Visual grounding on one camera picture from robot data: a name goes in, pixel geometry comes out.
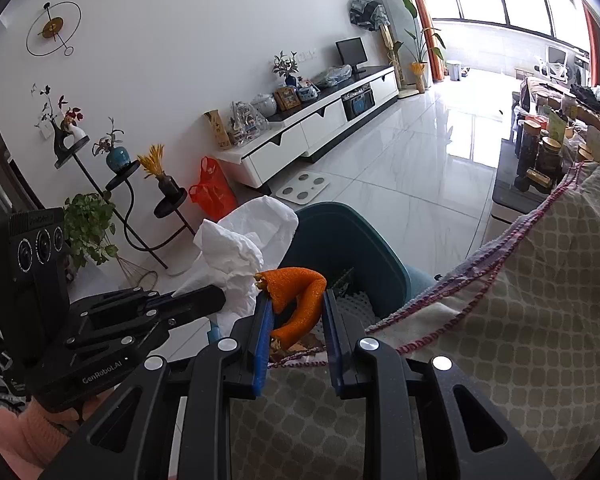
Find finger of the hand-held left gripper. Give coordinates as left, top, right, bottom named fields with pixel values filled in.
left=151, top=285, right=228, bottom=331
left=144, top=291, right=181, bottom=310

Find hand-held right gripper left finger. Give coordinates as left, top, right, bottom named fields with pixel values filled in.
left=37, top=294, right=276, bottom=480

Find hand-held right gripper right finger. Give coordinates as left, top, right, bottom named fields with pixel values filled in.
left=321, top=289, right=556, bottom=480

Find orange peel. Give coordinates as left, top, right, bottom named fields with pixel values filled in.
left=254, top=265, right=327, bottom=354

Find white tissue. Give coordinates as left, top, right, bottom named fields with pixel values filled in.
left=172, top=195, right=300, bottom=334

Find teal trash bin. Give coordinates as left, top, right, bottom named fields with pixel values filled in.
left=206, top=201, right=434, bottom=362

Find person's left forearm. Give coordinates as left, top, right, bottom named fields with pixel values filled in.
left=0, top=400, right=87, bottom=480

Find green leafy potted plant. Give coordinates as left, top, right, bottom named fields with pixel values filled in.
left=62, top=190, right=120, bottom=274

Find black tiered plant stand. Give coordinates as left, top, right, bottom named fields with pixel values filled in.
left=54, top=134, right=197, bottom=272

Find orange plastic bag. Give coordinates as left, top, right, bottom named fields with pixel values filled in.
left=188, top=155, right=239, bottom=217

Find wheat stalks in black vase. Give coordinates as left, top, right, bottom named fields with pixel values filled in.
left=136, top=143, right=181, bottom=196

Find plant in teal pot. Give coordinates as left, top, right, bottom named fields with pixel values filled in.
left=92, top=117, right=131, bottom=174

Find white bathroom scale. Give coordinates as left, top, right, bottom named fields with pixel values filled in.
left=274, top=170, right=331, bottom=205

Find black white vase red flowers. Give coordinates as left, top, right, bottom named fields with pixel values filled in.
left=29, top=82, right=91, bottom=159

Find model in clear case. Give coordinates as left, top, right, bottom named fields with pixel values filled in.
left=228, top=101, right=270, bottom=144

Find patterned tablecloth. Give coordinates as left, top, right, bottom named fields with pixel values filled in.
left=226, top=159, right=600, bottom=480

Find white TV cabinet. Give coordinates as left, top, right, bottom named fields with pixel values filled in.
left=214, top=64, right=400, bottom=192

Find white ceramic jar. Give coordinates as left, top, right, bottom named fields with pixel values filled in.
left=252, top=92, right=280, bottom=117

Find dark glass coffee table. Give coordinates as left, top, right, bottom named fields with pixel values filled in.
left=491, top=77, right=600, bottom=227

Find plant in blue vase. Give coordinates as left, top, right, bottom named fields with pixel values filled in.
left=272, top=50, right=301, bottom=87

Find plastic wrapped bundle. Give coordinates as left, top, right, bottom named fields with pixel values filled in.
left=312, top=63, right=354, bottom=89

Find black monitor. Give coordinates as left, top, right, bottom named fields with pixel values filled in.
left=335, top=37, right=369, bottom=74

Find group of jars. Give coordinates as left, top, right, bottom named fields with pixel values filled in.
left=511, top=89, right=597, bottom=194

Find tall leafy plant yellow pot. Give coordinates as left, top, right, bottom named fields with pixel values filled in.
left=392, top=0, right=447, bottom=94

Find white standing air conditioner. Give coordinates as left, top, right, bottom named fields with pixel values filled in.
left=362, top=0, right=432, bottom=92

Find fan with patterned cover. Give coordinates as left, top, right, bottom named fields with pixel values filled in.
left=348, top=0, right=390, bottom=32

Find white office chair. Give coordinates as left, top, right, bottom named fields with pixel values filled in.
left=538, top=44, right=574, bottom=84

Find pile of clothes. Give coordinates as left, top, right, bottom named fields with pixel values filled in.
left=569, top=82, right=600, bottom=112

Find wooden picture frame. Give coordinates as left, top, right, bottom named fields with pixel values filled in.
left=273, top=86, right=302, bottom=110

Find round ring wall clock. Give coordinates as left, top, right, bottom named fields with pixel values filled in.
left=25, top=1, right=84, bottom=57

